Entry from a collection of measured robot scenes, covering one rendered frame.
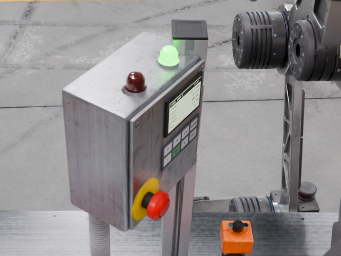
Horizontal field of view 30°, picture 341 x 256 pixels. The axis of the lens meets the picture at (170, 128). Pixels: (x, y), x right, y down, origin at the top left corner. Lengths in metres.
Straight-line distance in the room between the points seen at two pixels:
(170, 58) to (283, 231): 0.79
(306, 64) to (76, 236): 0.64
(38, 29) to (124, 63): 3.03
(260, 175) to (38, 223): 1.54
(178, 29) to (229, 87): 2.53
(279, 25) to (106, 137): 1.28
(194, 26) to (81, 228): 0.74
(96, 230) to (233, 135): 2.11
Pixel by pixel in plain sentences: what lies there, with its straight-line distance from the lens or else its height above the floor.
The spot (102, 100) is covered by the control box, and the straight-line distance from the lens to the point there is 0.73.
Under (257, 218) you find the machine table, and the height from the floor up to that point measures 0.83.
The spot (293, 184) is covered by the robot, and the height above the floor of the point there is 0.48.
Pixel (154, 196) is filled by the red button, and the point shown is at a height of 1.34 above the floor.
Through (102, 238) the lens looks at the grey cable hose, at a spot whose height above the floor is 1.17.
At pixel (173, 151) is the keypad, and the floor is 1.36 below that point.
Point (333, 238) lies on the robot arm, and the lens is 0.64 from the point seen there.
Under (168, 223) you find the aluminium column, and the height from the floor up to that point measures 1.16.
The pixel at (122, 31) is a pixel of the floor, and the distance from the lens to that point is 3.77.
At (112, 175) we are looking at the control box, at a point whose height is 1.38.
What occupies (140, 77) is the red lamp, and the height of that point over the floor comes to 1.50.
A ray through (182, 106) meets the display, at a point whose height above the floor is 1.43.
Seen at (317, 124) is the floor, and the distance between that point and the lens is 3.19.
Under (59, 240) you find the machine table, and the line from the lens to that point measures 1.44.
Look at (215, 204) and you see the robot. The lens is 2.34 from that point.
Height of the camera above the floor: 1.91
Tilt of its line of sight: 39 degrees down
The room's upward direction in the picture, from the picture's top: 3 degrees clockwise
